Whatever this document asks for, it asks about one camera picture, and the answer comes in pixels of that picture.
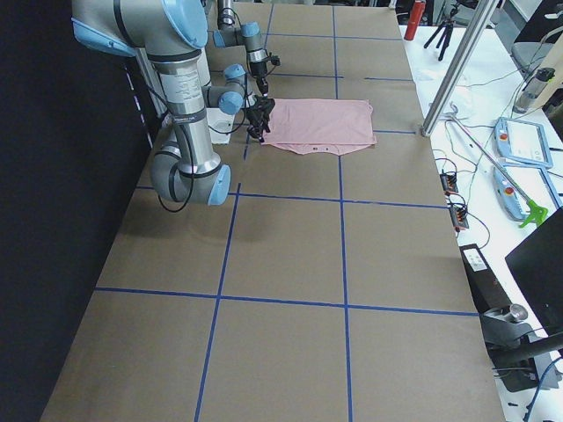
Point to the red cylinder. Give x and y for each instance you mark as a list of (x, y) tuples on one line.
[(414, 20)]

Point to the grey usb hub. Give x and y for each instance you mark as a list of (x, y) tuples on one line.
[(458, 216), (449, 183)]

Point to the black box with label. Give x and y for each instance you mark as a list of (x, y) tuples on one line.
[(487, 292)]

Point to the aluminium frame post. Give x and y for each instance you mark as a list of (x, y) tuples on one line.
[(482, 15)]

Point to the near teach pendant tablet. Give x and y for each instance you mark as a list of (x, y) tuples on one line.
[(535, 181)]

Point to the far teach pendant tablet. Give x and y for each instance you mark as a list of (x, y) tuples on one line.
[(522, 141)]

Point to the white grabber tool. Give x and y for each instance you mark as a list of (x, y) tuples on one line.
[(537, 214)]

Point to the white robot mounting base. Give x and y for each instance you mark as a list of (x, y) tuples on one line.
[(216, 126)]

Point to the clear water bottle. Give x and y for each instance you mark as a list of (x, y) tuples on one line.
[(533, 89)]

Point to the teach pendant tablet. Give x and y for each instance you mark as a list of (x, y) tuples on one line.
[(522, 141), (535, 181)]

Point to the grey USB hub left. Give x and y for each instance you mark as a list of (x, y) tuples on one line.
[(449, 183)]

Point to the black monitor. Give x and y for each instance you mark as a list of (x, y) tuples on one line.
[(536, 266)]

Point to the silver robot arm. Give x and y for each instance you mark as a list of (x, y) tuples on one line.
[(231, 32), (173, 35)]

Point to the grey USB hub right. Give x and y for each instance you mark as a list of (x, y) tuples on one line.
[(458, 216)]

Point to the pink Snoopy t-shirt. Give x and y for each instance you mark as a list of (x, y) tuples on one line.
[(317, 125)]

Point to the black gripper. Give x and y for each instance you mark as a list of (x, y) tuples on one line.
[(260, 80), (258, 115)]

